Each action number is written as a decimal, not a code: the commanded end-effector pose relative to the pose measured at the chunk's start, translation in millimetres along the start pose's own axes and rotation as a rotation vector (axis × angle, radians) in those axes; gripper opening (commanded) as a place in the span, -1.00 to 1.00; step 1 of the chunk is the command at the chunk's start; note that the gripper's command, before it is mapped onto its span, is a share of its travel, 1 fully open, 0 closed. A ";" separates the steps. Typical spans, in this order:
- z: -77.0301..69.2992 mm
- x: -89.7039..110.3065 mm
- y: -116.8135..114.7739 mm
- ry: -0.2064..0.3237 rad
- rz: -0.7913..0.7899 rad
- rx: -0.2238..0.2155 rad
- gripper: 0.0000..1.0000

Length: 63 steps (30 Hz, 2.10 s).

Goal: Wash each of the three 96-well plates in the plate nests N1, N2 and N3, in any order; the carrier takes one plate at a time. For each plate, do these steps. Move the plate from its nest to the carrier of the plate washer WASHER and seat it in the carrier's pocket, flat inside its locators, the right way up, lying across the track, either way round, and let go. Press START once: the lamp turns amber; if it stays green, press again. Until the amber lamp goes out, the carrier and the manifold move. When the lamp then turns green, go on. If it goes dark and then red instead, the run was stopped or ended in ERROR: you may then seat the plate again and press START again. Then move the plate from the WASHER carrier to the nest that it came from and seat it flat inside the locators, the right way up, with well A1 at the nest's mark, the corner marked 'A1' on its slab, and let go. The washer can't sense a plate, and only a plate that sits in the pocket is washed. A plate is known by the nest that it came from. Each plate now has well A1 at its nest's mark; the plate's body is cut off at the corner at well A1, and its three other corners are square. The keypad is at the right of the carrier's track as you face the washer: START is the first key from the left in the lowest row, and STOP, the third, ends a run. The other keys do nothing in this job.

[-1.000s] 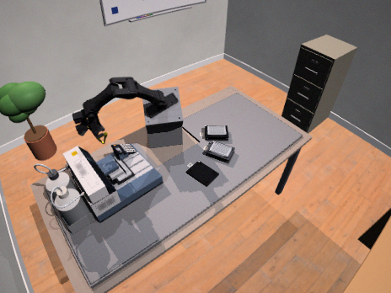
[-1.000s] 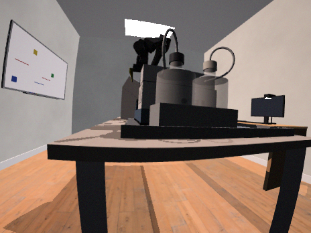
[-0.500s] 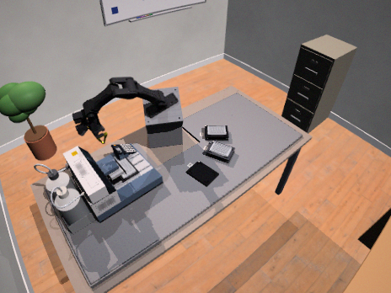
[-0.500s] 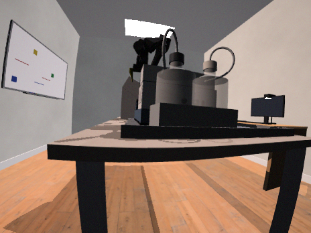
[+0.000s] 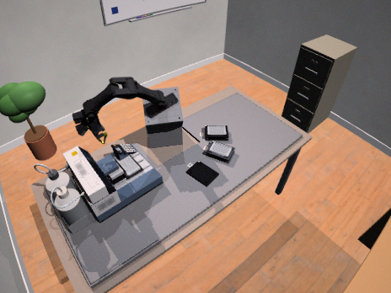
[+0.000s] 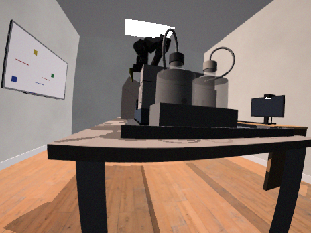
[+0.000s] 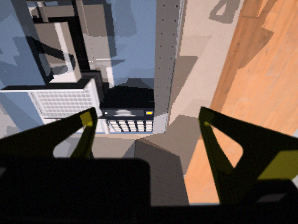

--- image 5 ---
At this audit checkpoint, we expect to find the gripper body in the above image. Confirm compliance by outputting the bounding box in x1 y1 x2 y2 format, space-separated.
92 119 105 139

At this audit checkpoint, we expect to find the grey bottle with black cap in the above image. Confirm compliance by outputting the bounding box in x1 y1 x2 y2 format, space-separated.
46 169 76 199

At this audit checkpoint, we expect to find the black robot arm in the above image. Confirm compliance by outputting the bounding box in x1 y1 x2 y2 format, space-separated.
72 77 179 136

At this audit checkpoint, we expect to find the white well plate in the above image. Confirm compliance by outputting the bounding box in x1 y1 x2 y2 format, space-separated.
209 141 232 157
119 156 140 176
207 125 226 136

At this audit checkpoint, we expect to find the translucent grey bottle with cap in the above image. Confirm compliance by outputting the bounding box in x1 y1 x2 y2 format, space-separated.
55 186 90 226

